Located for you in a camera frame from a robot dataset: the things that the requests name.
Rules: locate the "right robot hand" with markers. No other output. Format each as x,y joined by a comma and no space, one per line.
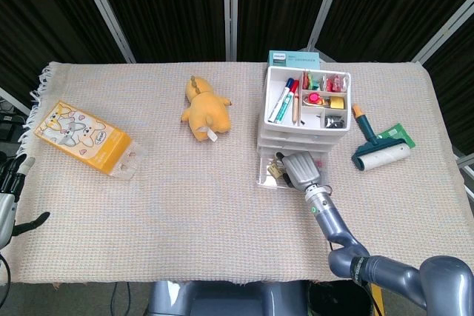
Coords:
301,169

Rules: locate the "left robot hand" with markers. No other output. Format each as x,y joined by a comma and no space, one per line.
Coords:
7,212

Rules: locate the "clear plastic drawer with erasers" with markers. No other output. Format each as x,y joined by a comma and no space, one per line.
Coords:
268,181

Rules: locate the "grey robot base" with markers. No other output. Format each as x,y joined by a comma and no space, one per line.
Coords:
229,299

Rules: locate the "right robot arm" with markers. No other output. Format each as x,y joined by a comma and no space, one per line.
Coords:
370,268

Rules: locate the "pink round object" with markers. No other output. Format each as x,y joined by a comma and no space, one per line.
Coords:
315,98

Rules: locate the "white desk drawer organizer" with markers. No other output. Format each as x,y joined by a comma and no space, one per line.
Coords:
274,86

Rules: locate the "pink binder clip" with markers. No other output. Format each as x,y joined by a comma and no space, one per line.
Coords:
319,163

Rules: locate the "black binder clips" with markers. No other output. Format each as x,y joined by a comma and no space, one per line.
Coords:
335,121

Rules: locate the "wooden pencil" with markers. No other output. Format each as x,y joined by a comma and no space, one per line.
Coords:
296,109

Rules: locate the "red capped green marker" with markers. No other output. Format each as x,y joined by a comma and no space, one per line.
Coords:
286,107

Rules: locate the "blue capped whiteboard marker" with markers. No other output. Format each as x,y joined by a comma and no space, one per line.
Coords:
277,105

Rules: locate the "small yellow block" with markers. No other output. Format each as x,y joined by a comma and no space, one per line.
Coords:
337,102

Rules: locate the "teal lint roller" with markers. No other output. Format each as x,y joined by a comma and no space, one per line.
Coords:
366,127

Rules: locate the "black floor equipment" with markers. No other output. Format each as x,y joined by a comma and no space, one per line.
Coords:
9,125

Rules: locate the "green and red clip packet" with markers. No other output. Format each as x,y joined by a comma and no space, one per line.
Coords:
311,79

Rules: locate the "red candy packets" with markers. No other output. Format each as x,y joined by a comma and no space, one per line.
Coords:
336,82

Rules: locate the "yellow corgi print tissue pack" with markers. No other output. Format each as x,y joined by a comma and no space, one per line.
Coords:
81,134

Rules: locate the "yellow plush toy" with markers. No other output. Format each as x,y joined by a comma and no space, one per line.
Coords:
207,112

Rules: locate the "teal Philips box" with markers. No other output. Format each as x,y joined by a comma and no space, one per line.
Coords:
296,58

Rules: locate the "beige woven tablecloth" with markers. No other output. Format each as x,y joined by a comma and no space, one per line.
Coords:
185,212

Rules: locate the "yellow metal bar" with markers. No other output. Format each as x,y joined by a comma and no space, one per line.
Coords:
377,299

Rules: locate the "black folding screen panel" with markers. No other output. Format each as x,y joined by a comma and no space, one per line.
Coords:
457,83
281,5
166,9
389,9
40,16

